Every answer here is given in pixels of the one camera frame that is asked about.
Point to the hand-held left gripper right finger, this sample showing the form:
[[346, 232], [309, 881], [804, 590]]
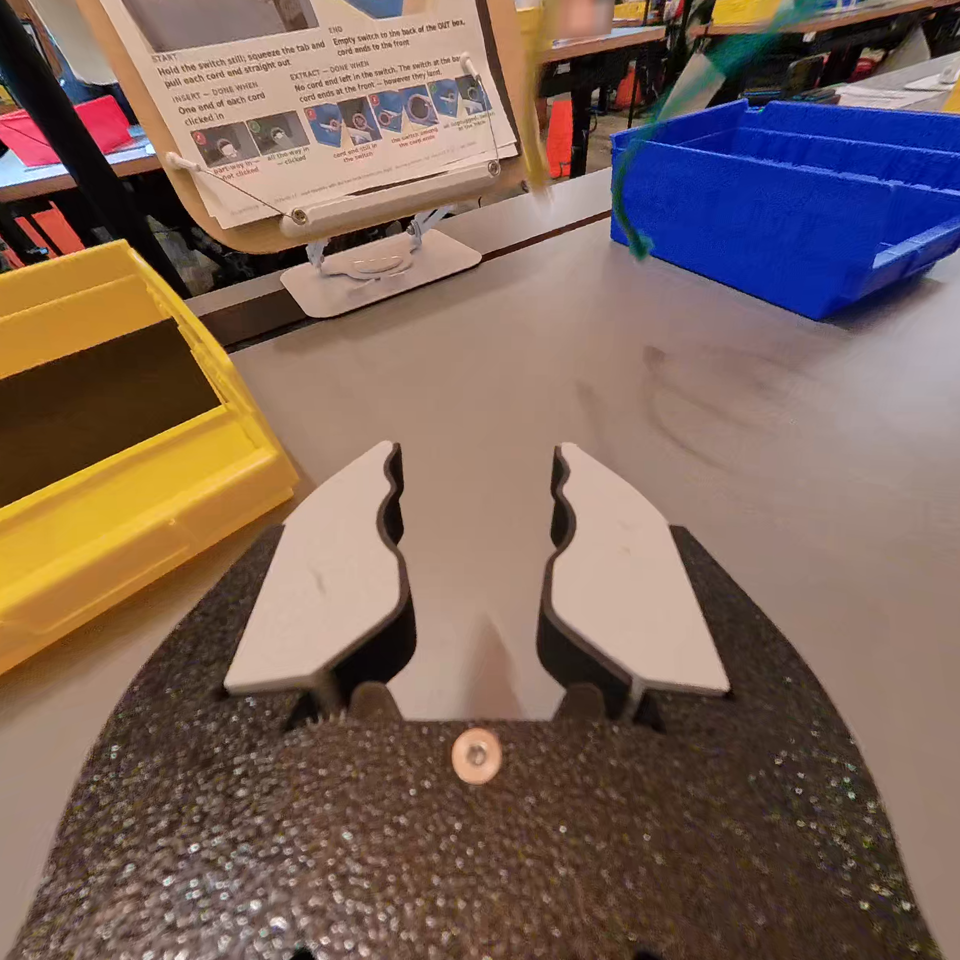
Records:
[[637, 592]]

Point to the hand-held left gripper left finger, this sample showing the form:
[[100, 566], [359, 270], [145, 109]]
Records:
[[315, 585]]

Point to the blue plastic bin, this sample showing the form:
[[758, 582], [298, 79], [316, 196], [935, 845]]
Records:
[[750, 217]]

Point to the yellow plastic bin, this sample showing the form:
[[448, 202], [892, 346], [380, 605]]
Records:
[[150, 525]]

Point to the instruction sheet on stand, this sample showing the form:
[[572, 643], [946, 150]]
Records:
[[450, 259]]

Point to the printed instruction sheet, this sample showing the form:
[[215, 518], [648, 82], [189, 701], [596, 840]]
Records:
[[300, 90]]

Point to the black pole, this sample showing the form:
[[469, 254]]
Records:
[[75, 150]]

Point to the red box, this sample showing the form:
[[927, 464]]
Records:
[[67, 131]]

